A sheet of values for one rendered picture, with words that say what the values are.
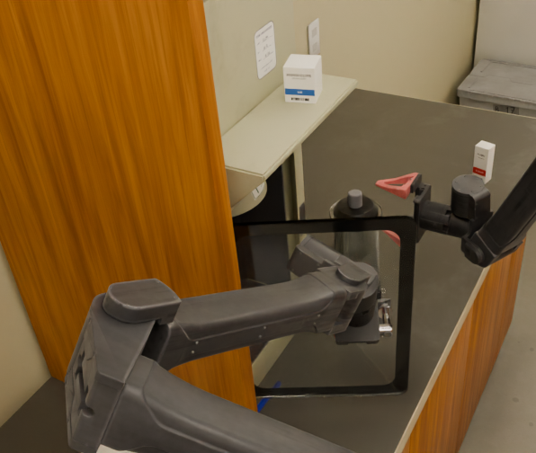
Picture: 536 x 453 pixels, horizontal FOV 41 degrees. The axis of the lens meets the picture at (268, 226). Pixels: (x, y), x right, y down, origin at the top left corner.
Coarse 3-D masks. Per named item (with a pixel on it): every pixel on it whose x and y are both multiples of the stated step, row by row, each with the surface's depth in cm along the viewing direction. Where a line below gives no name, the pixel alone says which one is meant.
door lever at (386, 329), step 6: (384, 306) 118; (378, 312) 119; (384, 312) 118; (390, 312) 119; (384, 318) 117; (384, 324) 116; (390, 324) 116; (384, 330) 115; (390, 330) 115; (390, 336) 115
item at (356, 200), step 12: (348, 192) 146; (360, 192) 145; (336, 204) 149; (348, 204) 147; (360, 204) 146; (372, 204) 147; (336, 216) 147; (348, 216) 145; (360, 216) 144; (372, 216) 145
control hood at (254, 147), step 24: (336, 96) 115; (240, 120) 111; (264, 120) 110; (288, 120) 110; (312, 120) 109; (240, 144) 105; (264, 144) 105; (288, 144) 104; (240, 168) 100; (264, 168) 99; (240, 192) 102
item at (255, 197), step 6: (258, 186) 127; (264, 186) 129; (252, 192) 125; (258, 192) 127; (264, 192) 129; (246, 198) 125; (252, 198) 125; (258, 198) 127; (240, 204) 124; (246, 204) 125; (252, 204) 125; (234, 210) 124; (240, 210) 124; (246, 210) 125; (234, 216) 124
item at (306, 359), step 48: (240, 240) 111; (288, 240) 111; (336, 240) 111; (384, 240) 110; (384, 288) 116; (288, 336) 123; (384, 336) 122; (288, 384) 131; (336, 384) 130; (384, 384) 130
